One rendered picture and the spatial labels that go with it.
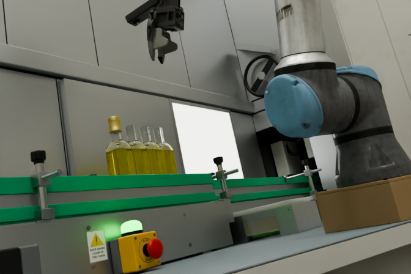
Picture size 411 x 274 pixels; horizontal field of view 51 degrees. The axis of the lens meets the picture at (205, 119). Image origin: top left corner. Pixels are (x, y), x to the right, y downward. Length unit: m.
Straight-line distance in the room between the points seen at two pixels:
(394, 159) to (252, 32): 1.55
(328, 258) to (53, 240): 0.49
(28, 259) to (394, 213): 0.60
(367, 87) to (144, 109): 0.86
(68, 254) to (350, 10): 3.71
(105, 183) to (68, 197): 0.10
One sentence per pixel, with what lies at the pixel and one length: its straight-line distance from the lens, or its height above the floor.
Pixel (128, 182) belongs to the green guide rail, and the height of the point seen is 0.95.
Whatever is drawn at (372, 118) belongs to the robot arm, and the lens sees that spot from 0.90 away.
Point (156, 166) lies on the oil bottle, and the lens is 1.27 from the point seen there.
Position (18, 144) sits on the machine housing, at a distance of 1.23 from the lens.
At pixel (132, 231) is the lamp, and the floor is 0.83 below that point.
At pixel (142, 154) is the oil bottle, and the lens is 1.25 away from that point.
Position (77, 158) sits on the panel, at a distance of 1.29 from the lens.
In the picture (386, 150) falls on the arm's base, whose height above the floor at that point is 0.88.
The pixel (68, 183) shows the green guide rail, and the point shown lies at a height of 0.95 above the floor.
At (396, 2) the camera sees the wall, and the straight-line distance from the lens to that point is 4.01.
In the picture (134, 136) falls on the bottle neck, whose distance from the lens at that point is 1.26.
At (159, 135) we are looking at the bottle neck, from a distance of 1.35.
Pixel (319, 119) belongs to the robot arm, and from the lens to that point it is 0.79.
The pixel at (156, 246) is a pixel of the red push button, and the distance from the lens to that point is 0.89.
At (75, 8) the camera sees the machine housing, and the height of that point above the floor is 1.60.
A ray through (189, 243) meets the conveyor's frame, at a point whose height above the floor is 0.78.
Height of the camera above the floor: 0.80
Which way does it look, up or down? 15 degrees up
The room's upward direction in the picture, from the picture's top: 12 degrees counter-clockwise
